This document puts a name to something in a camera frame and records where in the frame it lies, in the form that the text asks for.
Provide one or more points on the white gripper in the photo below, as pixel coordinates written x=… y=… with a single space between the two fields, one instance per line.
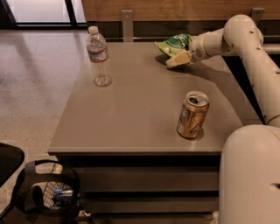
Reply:
x=198 y=49

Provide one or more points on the green rice chip bag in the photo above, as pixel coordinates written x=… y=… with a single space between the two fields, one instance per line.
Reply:
x=175 y=44

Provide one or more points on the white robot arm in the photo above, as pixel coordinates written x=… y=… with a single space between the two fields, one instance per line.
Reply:
x=250 y=160

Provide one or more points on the orange soda can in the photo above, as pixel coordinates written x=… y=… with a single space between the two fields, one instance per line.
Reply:
x=193 y=114

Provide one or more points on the clear plastic water bottle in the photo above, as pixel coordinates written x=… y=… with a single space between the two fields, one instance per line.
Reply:
x=98 y=54

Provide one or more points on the grey drawer cabinet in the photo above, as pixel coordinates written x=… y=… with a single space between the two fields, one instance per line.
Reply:
x=122 y=139

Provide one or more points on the blue item in basket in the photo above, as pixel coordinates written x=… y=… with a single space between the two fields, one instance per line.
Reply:
x=62 y=197

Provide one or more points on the black mesh waste basket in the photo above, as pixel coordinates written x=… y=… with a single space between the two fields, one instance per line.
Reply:
x=32 y=196

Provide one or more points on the black chair seat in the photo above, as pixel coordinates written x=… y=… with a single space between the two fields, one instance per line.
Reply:
x=11 y=157

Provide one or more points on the left metal wall bracket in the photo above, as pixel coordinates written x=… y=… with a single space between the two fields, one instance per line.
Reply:
x=127 y=26

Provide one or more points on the metal wall bracket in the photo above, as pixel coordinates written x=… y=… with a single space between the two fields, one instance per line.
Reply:
x=127 y=26
x=256 y=14

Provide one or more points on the right metal wall bracket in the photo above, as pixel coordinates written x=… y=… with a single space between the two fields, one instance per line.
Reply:
x=256 y=14

